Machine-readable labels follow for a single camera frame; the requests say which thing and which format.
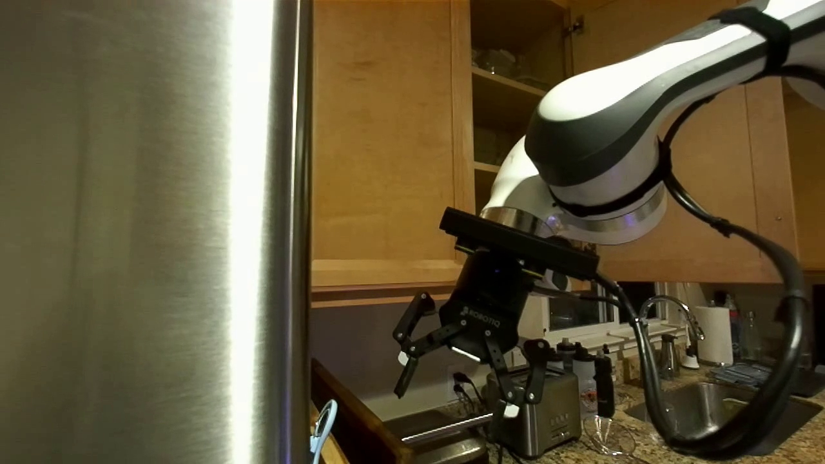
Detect wooden wall cabinet carcass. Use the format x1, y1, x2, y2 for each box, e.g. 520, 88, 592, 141
304, 0, 602, 314

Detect white paper towel roll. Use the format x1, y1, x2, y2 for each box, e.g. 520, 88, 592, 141
692, 305, 738, 372

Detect blue handled can opener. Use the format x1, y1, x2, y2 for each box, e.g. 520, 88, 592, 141
308, 398, 343, 464

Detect wooden cabinet door with handle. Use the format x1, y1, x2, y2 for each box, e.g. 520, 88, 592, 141
307, 0, 477, 297

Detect clear glass dish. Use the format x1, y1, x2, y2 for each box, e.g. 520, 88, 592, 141
473, 46, 522, 78

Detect white bottle black cap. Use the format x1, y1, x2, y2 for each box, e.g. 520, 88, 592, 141
570, 342, 600, 418

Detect stainless steel refrigerator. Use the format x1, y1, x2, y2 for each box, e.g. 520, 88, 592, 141
0, 0, 315, 464

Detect white framed window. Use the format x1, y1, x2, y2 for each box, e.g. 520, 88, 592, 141
543, 279, 695, 354

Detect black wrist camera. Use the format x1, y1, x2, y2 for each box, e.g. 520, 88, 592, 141
439, 203, 602, 284

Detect stainless steel sink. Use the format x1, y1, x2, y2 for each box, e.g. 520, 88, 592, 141
623, 377, 821, 458

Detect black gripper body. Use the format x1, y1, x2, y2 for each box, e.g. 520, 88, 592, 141
440, 248, 539, 372

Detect chrome kitchen faucet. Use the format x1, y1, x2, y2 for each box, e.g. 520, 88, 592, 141
636, 292, 708, 390

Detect black immersion blender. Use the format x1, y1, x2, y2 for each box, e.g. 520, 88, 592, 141
591, 342, 618, 422

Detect wooden corner wall cabinet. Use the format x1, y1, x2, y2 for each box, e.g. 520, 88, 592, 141
781, 81, 825, 279

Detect wide wooden cabinet door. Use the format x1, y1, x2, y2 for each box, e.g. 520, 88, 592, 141
564, 0, 801, 289

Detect stainless steel toaster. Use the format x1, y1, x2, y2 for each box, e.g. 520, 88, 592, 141
493, 363, 584, 462

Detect clear glass cup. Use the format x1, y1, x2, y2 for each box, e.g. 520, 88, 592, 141
588, 414, 627, 458

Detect dark dish drying mat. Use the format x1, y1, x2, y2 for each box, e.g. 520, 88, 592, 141
717, 358, 825, 399

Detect large wooden cutting board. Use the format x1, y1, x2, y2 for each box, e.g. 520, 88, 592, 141
307, 358, 414, 464

